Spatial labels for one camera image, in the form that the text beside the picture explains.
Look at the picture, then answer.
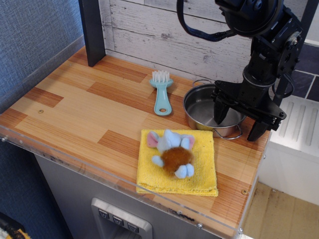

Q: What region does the clear acrylic edge guard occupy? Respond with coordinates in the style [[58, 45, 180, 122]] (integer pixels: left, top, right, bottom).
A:
[[0, 124, 244, 237]]

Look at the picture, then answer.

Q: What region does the white ribbed cabinet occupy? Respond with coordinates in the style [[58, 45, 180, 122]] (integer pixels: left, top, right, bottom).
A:
[[259, 96, 319, 205]]

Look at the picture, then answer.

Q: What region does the black shelf post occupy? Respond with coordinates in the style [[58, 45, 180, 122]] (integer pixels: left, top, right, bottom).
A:
[[260, 0, 318, 106], [78, 0, 106, 67]]

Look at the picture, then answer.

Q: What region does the light blue brush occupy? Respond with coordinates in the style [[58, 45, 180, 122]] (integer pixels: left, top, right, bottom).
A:
[[149, 70, 173, 116]]

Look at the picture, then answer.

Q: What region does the yellow black object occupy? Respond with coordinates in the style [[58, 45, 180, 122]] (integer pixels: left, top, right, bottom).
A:
[[0, 221, 31, 239]]

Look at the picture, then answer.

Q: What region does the yellow folded cloth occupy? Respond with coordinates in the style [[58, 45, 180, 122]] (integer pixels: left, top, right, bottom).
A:
[[136, 129, 218, 197]]

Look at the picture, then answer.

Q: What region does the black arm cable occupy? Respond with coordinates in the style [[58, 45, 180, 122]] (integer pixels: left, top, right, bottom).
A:
[[176, 0, 295, 99]]

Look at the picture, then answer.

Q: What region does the black right shelf post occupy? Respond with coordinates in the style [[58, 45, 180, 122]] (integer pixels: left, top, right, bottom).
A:
[[260, 0, 318, 106]]

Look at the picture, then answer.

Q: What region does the blue plush elephant toy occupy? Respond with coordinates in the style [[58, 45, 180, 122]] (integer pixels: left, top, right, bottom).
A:
[[147, 129, 195, 179]]

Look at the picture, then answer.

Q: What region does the black left shelf post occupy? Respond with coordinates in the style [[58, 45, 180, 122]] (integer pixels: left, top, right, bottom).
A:
[[78, 0, 106, 67]]

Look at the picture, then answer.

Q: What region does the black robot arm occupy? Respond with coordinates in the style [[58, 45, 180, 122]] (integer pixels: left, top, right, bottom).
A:
[[212, 0, 303, 141]]

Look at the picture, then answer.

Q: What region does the silver dispenser panel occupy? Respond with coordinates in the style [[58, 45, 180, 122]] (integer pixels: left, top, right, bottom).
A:
[[91, 198, 153, 239]]

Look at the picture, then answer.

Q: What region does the silver steel pot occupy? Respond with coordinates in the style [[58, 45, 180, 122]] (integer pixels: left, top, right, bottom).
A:
[[183, 79, 246, 140]]

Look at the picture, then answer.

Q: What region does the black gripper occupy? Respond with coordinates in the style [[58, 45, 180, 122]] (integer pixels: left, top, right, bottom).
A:
[[211, 79, 287, 141]]

